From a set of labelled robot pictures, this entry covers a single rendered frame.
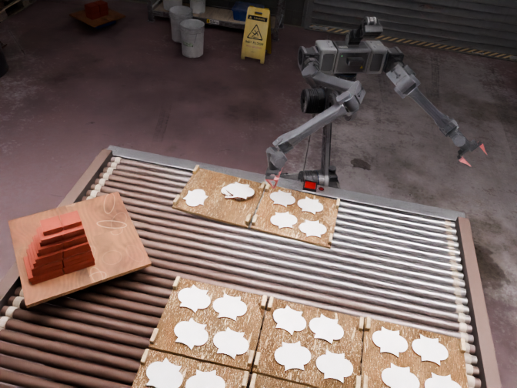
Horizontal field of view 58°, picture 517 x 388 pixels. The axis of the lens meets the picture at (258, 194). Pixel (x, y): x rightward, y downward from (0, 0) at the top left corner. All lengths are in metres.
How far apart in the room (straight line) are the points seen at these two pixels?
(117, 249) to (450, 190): 3.16
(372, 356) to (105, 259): 1.18
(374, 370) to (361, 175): 2.59
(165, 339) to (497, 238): 2.99
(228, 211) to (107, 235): 0.62
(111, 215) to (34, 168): 2.17
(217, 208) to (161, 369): 0.91
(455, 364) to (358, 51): 1.67
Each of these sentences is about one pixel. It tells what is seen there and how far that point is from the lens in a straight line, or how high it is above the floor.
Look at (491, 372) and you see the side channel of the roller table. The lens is 2.18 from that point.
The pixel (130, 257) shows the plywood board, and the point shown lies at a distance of 2.11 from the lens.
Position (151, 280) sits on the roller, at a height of 0.92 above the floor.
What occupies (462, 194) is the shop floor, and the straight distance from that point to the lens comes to 4.52.
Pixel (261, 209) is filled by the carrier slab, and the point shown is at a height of 0.94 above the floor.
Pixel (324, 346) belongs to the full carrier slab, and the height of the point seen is 0.94.
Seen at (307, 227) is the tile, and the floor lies 0.94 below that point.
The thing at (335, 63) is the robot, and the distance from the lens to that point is 2.78.
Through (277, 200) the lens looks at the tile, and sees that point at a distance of 2.50.
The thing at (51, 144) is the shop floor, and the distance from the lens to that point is 4.63.
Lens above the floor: 2.64
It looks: 42 degrees down
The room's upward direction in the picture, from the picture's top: 6 degrees clockwise
